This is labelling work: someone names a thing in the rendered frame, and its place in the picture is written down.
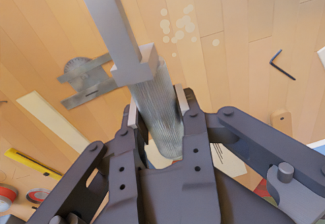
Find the yellow ruler with black slot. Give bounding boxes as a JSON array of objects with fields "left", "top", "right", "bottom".
[{"left": 4, "top": 147, "right": 64, "bottom": 181}]

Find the white block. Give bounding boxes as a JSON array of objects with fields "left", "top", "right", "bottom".
[{"left": 316, "top": 46, "right": 325, "bottom": 69}]

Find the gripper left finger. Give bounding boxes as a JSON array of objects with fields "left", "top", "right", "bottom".
[{"left": 26, "top": 99, "right": 150, "bottom": 224}]

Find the white blue box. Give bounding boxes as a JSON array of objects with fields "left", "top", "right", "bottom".
[{"left": 305, "top": 138, "right": 325, "bottom": 157}]

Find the white paper sheet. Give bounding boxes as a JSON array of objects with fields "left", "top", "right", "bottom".
[{"left": 210, "top": 142, "right": 248, "bottom": 179}]

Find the steel protractor bevel gauge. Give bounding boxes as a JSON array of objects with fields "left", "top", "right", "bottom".
[{"left": 57, "top": 53, "right": 123, "bottom": 111}]

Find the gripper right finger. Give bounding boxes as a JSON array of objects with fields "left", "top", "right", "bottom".
[{"left": 173, "top": 83, "right": 325, "bottom": 218}]

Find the red grey tape roll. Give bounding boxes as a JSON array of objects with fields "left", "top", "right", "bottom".
[
  {"left": 26, "top": 188, "right": 51, "bottom": 204},
  {"left": 0, "top": 182, "right": 20, "bottom": 213}
]

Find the black hex key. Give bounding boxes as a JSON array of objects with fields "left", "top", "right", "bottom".
[{"left": 268, "top": 49, "right": 297, "bottom": 81}]

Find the grey bar with knurled handle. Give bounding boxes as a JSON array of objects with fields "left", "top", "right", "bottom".
[{"left": 74, "top": 0, "right": 185, "bottom": 160}]

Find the tan wooden block with hole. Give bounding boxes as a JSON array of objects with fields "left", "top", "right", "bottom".
[{"left": 269, "top": 109, "right": 293, "bottom": 138}]

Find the cream flat strip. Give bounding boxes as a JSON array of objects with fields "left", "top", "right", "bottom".
[{"left": 16, "top": 90, "right": 92, "bottom": 148}]

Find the red green cloth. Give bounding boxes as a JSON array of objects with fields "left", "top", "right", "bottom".
[{"left": 249, "top": 177, "right": 280, "bottom": 207}]

